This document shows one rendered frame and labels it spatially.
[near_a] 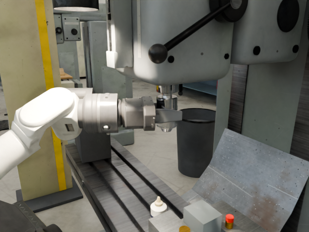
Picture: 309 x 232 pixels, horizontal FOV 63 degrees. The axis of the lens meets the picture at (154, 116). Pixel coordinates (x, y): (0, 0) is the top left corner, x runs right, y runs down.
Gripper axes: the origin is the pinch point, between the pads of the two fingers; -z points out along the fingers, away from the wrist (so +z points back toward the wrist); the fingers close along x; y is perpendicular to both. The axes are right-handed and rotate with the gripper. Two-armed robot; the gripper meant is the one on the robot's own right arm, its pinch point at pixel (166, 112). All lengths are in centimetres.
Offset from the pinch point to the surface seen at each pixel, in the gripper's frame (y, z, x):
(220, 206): 24.6, -14.2, -2.3
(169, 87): -6.2, -0.1, -2.4
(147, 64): -11.8, 5.1, -10.5
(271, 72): -6.7, -33.2, 16.2
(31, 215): 84, 67, 75
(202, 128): 67, -60, 166
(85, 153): 28, 26, 38
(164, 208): 23.4, 0.5, -3.5
